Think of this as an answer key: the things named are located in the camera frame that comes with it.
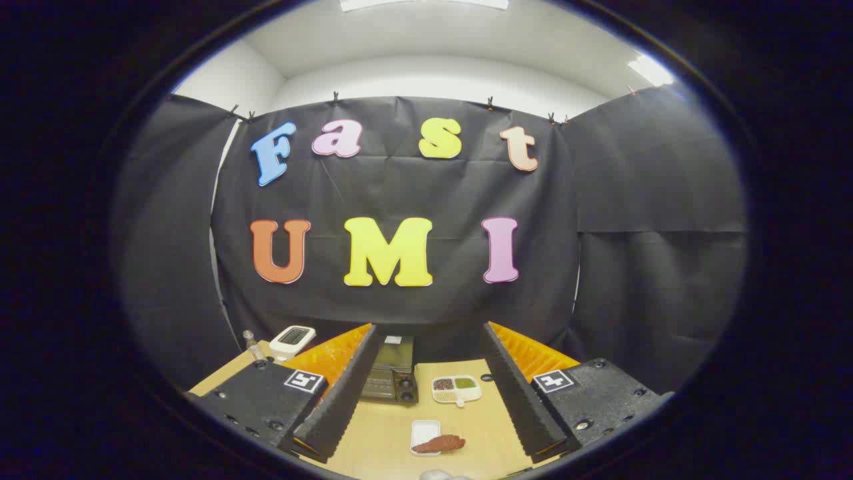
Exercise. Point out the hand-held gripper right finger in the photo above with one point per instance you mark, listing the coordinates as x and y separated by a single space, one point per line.
516 393

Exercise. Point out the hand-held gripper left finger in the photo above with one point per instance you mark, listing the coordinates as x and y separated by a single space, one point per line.
346 393

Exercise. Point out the black toaster oven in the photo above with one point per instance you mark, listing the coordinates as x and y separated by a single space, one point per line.
396 373

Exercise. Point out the red raw steak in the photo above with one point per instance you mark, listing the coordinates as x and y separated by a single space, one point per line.
443 443

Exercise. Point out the white toaster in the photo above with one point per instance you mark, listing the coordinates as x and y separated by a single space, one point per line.
293 341

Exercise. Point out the white divided dish with beans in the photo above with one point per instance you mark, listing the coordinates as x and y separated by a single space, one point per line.
460 394

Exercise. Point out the white rectangular plastic tray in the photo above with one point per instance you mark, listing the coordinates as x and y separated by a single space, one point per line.
425 428

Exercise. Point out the small clear bottle orange label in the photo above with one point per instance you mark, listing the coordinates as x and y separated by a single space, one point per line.
252 345

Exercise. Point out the ceiling light panel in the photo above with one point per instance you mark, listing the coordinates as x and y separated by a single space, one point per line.
650 70
423 3

